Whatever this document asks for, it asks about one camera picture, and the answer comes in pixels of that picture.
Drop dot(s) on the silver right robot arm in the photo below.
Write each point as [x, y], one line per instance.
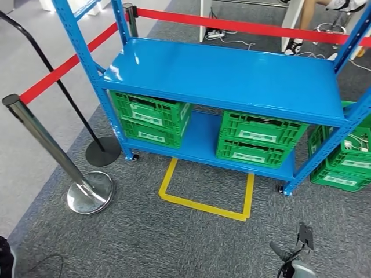
[301, 270]

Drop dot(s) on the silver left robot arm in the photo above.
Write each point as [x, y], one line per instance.
[5, 261]

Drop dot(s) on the white power strip with plugs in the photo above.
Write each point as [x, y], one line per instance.
[214, 34]

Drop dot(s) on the person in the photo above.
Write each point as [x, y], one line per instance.
[308, 15]

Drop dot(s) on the green plastic crate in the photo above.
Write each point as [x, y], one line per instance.
[150, 111]
[258, 128]
[339, 180]
[251, 155]
[150, 136]
[357, 163]

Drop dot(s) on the black barrier stanchion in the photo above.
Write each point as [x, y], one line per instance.
[103, 151]

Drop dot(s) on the chrome stool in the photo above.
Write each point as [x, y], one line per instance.
[339, 17]

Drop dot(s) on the blue metal shelf rack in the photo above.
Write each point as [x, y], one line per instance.
[232, 76]

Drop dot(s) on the white desk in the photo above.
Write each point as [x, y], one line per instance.
[205, 19]

